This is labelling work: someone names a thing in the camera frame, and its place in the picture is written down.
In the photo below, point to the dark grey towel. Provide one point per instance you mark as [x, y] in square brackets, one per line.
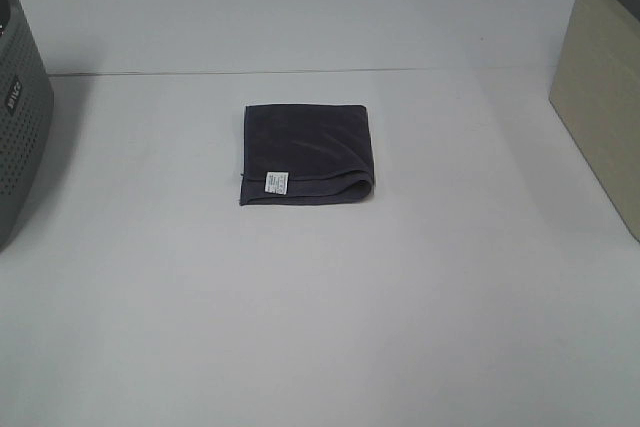
[306, 155]

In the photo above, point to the beige storage box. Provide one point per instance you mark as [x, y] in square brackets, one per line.
[595, 92]

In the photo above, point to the grey perforated plastic basket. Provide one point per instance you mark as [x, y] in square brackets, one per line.
[27, 102]

